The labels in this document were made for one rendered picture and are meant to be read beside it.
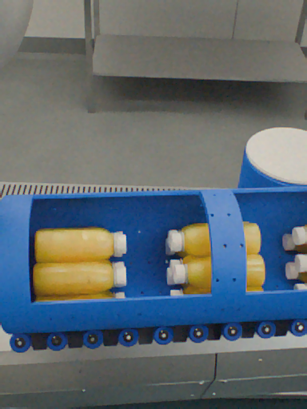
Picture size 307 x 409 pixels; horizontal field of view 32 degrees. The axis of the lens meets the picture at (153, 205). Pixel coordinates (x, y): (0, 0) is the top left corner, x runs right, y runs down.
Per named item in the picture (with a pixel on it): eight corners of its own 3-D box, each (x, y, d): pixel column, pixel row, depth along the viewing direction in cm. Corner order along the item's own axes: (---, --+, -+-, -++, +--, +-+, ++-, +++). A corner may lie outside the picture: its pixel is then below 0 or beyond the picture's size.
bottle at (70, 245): (33, 230, 105) (117, 228, 107) (37, 229, 112) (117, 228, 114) (34, 264, 105) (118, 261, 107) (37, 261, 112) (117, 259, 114)
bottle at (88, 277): (36, 260, 110) (117, 258, 112) (37, 293, 111) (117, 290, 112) (32, 265, 104) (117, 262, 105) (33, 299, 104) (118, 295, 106)
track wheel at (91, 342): (88, 354, 112) (88, 351, 114) (107, 343, 113) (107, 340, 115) (77, 335, 112) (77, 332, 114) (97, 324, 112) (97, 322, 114)
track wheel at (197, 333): (194, 347, 114) (193, 345, 116) (213, 337, 115) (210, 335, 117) (184, 330, 114) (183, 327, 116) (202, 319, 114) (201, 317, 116)
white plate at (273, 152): (363, 169, 151) (361, 172, 152) (304, 120, 170) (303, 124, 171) (281, 191, 142) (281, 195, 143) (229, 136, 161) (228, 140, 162)
